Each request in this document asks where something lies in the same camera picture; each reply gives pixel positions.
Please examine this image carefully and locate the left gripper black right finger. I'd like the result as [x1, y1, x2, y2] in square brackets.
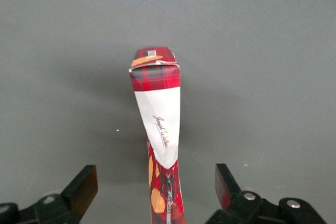
[204, 163, 336, 224]

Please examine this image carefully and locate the red tartan cookie box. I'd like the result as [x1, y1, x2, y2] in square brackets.
[128, 46, 186, 224]

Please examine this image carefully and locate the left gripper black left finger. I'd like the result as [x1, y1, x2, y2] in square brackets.
[0, 164, 99, 224]

